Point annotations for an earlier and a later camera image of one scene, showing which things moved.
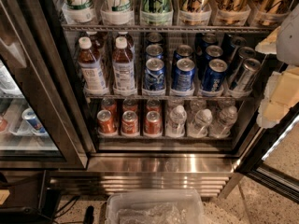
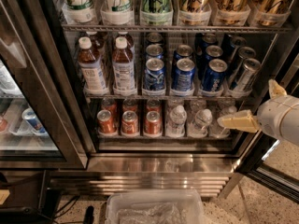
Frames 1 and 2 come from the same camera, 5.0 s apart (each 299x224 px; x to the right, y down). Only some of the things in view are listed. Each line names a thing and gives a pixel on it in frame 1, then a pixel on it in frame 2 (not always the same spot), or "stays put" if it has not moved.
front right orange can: [152, 123] stays put
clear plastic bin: [155, 206] stays put
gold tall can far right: [272, 4] stays put
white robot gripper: [290, 39] → [277, 116]
